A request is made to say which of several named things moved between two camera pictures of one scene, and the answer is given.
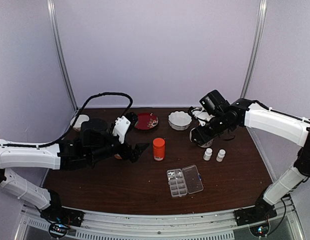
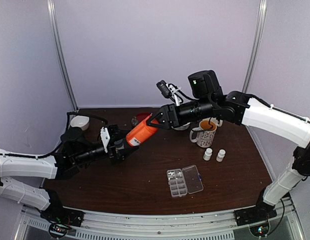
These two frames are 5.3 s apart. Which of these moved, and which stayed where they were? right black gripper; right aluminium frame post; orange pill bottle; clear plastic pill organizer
Moved: right black gripper; orange pill bottle
Stayed: right aluminium frame post; clear plastic pill organizer
